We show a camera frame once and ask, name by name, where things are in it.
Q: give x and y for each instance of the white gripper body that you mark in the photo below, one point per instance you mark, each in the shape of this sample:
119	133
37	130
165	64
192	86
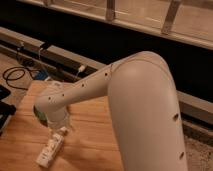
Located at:
58	119

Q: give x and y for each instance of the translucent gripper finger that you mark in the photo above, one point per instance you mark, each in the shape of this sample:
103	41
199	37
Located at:
52	133
66	130

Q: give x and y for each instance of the white plastic bottle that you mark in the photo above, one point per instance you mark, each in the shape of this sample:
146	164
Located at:
50	150

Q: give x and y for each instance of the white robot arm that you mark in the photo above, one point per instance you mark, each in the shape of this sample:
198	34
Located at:
144	109

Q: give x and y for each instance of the green ceramic bowl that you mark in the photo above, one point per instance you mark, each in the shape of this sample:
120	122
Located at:
40	116

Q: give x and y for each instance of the blue box on floor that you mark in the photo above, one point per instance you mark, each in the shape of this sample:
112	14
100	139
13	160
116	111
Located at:
41	75

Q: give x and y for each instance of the black equipment at left edge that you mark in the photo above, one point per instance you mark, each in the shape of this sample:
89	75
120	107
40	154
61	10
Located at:
6	110

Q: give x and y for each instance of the glass railing with metal posts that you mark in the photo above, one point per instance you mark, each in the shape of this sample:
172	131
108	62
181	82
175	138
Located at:
187	21

